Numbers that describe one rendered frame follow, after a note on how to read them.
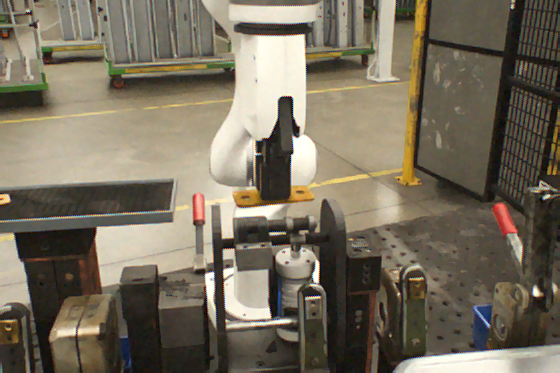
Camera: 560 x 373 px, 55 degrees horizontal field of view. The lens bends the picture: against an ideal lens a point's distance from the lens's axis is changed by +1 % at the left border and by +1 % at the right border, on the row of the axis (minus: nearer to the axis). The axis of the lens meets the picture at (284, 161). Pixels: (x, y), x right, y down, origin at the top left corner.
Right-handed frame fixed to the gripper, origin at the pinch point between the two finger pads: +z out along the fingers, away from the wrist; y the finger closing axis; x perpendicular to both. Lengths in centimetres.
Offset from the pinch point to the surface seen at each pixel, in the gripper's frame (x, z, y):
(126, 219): -16.3, 14.2, -22.8
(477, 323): 55, 53, -34
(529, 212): 38.0, 11.1, -5.4
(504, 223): 40.0, 16.4, -12.3
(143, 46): -8, 84, -694
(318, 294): 8.0, 20.4, -6.7
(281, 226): 4.0, 12.2, -11.4
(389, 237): 59, 60, -86
